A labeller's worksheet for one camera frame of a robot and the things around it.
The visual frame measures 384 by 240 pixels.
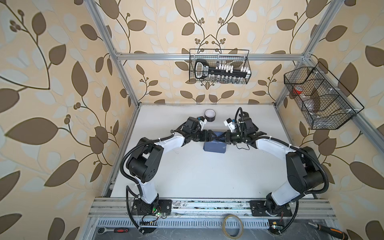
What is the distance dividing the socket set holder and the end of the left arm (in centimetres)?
28

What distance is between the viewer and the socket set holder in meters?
0.84

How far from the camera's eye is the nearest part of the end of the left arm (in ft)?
2.35
